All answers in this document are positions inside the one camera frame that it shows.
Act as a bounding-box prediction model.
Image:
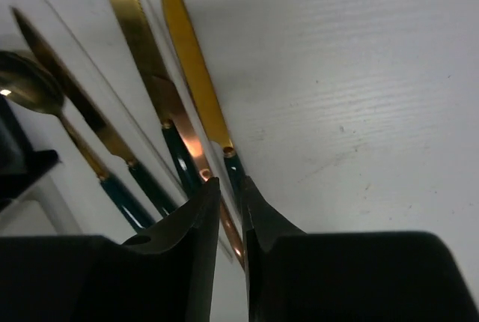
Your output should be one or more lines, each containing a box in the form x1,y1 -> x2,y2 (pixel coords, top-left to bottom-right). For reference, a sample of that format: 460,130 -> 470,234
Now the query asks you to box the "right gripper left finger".
1,177 -> 220,321

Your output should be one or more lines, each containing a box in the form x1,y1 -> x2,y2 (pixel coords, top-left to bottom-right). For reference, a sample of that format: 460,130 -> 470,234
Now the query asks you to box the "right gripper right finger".
240,177 -> 478,321

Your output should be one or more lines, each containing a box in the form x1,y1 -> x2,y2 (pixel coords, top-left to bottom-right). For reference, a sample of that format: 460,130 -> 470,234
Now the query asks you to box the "rose gold knife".
151,74 -> 246,270

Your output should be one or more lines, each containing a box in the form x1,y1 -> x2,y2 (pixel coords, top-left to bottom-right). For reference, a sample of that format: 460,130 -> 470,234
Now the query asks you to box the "gold knife green handle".
93,0 -> 205,198
10,6 -> 178,216
162,0 -> 245,207

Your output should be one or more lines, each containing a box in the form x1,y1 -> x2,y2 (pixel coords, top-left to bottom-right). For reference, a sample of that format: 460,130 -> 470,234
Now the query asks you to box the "white utensil container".
1,177 -> 83,237

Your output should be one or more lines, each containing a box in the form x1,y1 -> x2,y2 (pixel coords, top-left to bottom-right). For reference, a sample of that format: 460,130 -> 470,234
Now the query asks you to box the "black utensil container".
1,97 -> 59,210

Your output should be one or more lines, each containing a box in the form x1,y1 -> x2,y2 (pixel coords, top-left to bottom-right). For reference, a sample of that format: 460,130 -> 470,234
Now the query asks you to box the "gold spoon green handle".
0,50 -> 156,233

